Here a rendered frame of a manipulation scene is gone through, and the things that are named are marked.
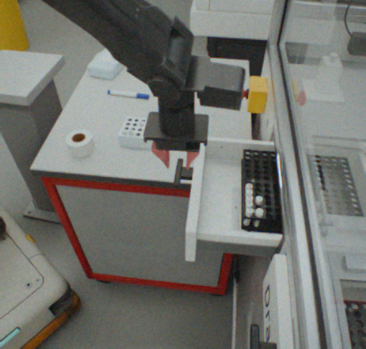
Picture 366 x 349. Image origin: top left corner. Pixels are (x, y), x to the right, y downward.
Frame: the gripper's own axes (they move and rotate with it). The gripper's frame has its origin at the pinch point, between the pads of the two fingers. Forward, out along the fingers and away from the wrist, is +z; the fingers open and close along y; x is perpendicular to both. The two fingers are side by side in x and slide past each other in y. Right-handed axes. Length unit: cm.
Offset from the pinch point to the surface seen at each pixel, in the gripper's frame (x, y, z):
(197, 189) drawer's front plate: -3.3, 3.8, 2.8
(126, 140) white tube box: 23.7, -16.8, 17.5
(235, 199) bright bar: 1.4, 11.6, 10.9
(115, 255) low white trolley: 14, -25, 65
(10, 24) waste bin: 207, -158, 69
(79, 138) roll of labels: 23.5, -29.7, 17.3
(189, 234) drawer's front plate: -12.1, 3.0, 3.9
